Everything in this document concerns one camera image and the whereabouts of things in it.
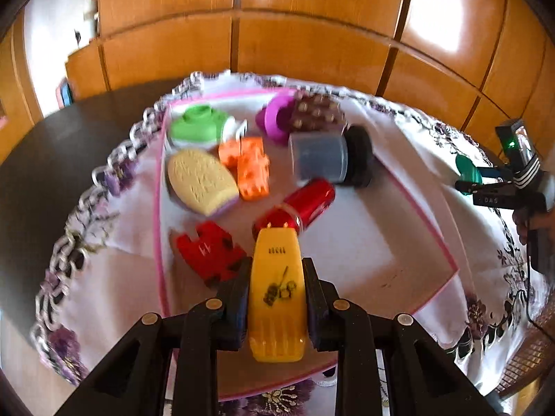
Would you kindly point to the pink shallow box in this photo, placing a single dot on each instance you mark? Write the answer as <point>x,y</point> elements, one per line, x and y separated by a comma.
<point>364,242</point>

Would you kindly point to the wooden wardrobe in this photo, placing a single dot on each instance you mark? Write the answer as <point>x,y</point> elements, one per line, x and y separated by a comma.
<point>303,47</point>

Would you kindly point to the pink and blue item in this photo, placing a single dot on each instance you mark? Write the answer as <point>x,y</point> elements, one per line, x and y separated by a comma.
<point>65,93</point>

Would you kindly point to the brown wicker furniture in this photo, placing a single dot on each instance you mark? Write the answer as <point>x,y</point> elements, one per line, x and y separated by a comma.
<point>524,364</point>

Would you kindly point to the red toy block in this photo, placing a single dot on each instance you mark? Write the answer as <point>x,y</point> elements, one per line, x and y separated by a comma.
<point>208,247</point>

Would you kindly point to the white floral embroidered tablecloth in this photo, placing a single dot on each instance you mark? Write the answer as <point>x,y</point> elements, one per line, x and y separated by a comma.
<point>112,242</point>

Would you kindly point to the green and white toy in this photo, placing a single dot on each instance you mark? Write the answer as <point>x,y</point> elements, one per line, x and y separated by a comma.
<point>195,128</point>

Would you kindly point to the person's right hand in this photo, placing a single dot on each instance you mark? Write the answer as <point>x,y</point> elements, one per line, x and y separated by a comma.
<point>520,225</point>

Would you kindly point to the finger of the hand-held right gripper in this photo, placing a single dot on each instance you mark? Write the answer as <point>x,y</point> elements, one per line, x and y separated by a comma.
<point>496,173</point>
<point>490,189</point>

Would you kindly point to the orange toy block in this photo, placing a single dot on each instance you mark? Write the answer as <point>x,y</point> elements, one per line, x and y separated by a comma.
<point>253,173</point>
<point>229,152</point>

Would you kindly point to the grey canister with black cap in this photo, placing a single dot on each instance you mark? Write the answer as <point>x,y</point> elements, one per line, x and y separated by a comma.
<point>321,156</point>

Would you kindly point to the teal plastic toy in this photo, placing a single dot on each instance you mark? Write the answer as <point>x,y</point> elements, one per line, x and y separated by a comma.
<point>468,167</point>

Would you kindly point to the beige oval brush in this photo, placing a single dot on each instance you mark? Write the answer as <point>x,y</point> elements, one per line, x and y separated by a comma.
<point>199,177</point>

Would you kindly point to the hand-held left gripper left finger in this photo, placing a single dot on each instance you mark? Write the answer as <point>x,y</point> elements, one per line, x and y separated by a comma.
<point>236,312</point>

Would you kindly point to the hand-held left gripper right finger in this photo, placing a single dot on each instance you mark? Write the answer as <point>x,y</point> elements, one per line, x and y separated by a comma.
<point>316,312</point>

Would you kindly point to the red metallic cylinder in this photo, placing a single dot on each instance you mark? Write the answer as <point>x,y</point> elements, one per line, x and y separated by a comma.
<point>303,203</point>

